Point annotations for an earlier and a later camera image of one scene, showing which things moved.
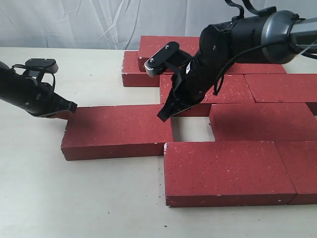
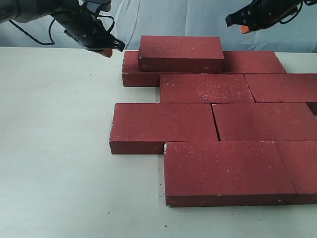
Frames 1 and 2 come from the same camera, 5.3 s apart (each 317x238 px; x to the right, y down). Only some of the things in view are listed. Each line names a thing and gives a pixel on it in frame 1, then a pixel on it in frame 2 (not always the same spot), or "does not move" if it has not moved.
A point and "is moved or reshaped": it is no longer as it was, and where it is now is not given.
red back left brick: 132,77 does not move
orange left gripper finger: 64,114 to 107,52
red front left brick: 204,174 does not move
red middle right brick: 283,88 does not move
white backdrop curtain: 117,25 does not move
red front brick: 100,132 is moved or reshaped
